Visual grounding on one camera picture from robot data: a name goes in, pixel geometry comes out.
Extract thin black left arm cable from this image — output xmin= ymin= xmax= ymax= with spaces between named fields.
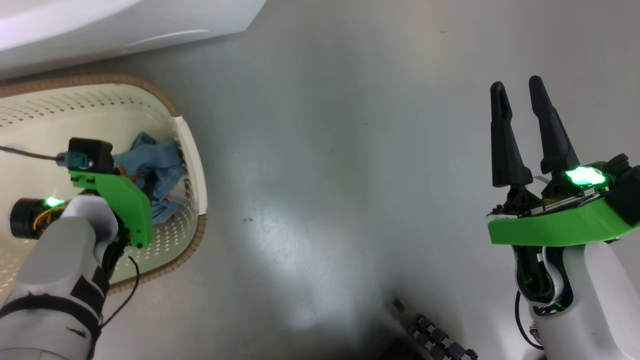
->
xmin=97 ymin=255 xmax=142 ymax=331

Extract cream perforated laundry basket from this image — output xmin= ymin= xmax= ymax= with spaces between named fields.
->
xmin=0 ymin=74 xmax=208 ymax=301

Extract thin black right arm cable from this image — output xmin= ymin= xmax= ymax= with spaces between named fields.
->
xmin=514 ymin=290 xmax=546 ymax=351

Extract white front-load washing machine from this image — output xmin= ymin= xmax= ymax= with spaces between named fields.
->
xmin=0 ymin=0 xmax=268 ymax=81

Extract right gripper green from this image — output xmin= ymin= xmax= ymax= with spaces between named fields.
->
xmin=486 ymin=76 xmax=640 ymax=247

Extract blue patterned clothes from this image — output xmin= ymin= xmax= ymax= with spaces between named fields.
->
xmin=114 ymin=131 xmax=190 ymax=226

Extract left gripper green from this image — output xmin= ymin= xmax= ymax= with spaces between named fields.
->
xmin=68 ymin=170 xmax=154 ymax=249

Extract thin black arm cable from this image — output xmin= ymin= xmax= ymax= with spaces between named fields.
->
xmin=97 ymin=255 xmax=142 ymax=331
xmin=514 ymin=290 xmax=546 ymax=351

